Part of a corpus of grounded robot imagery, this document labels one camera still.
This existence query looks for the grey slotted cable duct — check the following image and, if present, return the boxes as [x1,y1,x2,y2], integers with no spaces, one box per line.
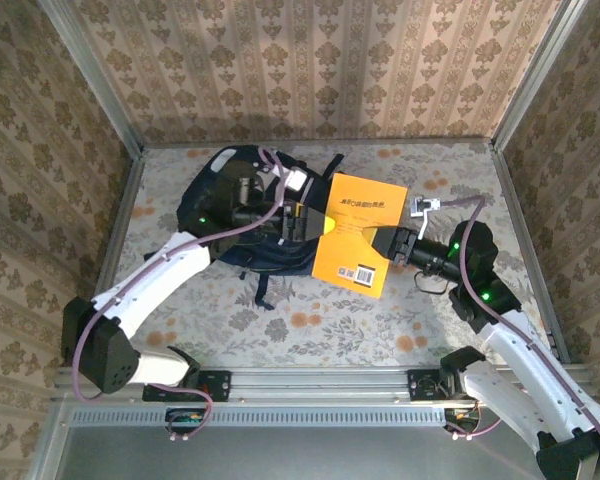
[72,405,449,426]

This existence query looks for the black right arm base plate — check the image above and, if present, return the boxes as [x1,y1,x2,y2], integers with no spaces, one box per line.
[407,368,464,402]

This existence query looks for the aluminium frame post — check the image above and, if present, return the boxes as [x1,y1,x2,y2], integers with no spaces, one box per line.
[37,0,146,154]
[488,0,597,151]

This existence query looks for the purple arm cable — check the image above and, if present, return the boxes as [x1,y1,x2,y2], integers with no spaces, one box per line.
[437,195,600,466]
[70,145,291,442]

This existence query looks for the wide aluminium extrusion rail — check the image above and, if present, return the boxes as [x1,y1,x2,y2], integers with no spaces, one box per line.
[54,364,599,406]

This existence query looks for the thin black right gripper wire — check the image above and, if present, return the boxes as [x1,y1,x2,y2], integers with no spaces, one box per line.
[413,272,449,296]

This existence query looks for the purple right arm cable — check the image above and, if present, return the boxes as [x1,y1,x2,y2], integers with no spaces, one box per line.
[437,195,600,466]

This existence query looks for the black electronics box with wires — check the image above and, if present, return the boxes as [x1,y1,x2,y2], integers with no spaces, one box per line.
[164,406,205,435]
[443,407,482,435]

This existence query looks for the thin aluminium table edge rail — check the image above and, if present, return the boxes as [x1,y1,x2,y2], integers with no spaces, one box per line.
[140,138,496,150]
[79,147,147,369]
[489,144,571,366]

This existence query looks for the floral patterned tablecloth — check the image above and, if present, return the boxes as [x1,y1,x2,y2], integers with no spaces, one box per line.
[90,142,556,369]

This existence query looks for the navy blue school backpack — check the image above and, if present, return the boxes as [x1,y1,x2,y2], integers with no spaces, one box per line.
[175,144,346,311]

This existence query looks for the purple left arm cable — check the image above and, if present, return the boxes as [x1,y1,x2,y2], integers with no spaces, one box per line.
[70,145,291,442]

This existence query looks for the yellow paperback book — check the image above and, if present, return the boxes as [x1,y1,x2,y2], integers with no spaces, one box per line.
[310,172,410,300]

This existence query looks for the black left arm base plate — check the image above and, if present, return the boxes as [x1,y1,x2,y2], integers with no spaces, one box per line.
[142,369,232,404]

